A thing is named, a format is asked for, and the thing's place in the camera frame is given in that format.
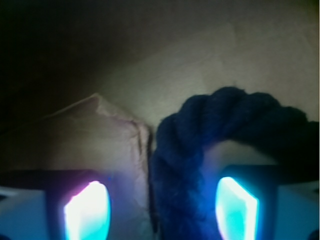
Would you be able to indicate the brown paper bag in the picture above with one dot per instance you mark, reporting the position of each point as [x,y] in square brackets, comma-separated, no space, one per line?
[159,97]

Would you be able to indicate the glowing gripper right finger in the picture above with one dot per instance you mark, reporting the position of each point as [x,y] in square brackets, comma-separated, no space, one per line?
[268,202]

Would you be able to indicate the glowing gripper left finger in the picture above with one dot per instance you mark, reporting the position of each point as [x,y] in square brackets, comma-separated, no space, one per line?
[54,205]

